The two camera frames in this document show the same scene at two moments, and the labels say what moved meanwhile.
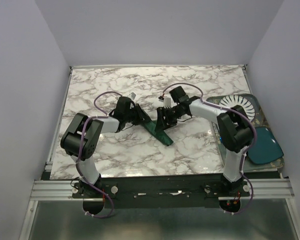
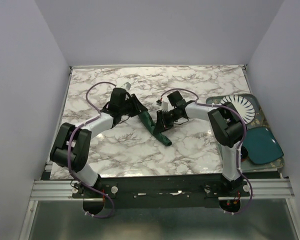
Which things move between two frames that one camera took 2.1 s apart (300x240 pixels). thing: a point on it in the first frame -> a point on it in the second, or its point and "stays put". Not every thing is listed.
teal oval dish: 266,149 stays put
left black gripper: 140,114 -> 138,106
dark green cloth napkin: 161,134 stays put
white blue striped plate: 230,101 stays put
